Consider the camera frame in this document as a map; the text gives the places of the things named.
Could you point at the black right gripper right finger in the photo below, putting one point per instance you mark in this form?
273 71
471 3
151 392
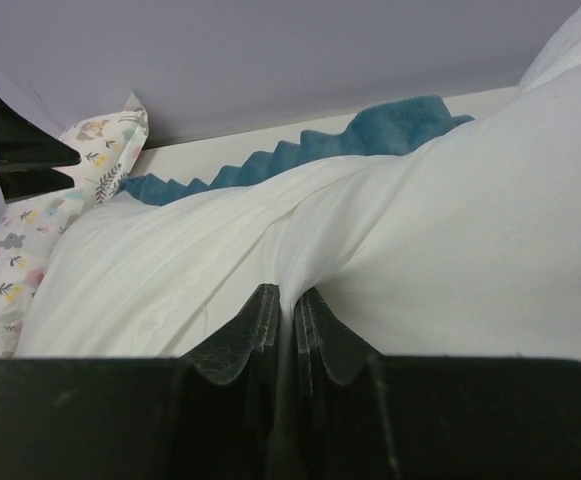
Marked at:
365 415

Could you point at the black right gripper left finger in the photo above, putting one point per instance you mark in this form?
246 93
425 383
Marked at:
204 415

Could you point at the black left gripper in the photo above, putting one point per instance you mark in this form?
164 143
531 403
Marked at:
23 143

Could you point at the white pillow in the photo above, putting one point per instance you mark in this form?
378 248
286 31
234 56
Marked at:
470 245

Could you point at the blue white plush pillowcase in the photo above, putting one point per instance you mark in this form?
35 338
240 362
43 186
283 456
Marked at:
394 128

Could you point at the animal print small pillow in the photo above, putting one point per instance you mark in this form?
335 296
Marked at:
109 146

